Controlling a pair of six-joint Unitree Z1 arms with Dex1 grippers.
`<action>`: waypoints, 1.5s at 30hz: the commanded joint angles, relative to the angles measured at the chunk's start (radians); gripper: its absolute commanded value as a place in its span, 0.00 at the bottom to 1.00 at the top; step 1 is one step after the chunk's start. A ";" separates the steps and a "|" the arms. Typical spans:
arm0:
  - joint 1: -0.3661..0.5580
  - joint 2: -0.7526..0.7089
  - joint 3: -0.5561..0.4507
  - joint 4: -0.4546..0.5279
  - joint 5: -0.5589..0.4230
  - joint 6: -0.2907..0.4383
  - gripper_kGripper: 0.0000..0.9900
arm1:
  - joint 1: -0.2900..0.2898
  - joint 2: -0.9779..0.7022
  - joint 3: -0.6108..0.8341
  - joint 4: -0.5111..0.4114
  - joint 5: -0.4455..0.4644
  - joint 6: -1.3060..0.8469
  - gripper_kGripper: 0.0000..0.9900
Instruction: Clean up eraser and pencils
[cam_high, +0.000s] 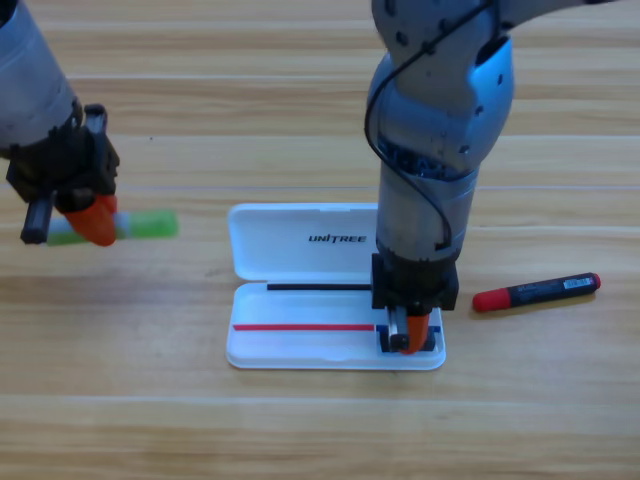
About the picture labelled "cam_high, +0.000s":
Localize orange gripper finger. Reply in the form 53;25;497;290
398;313;432;356
63;193;121;248

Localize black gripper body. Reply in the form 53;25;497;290
370;253;461;351
5;103;122;247

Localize green transparent pencil lead box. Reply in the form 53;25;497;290
46;208;180;248

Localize black marker with red cap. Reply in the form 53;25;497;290
471;272;602;314

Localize white Unitree pencil case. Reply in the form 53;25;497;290
224;202;448;372

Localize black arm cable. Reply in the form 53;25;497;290
363;0;496;251

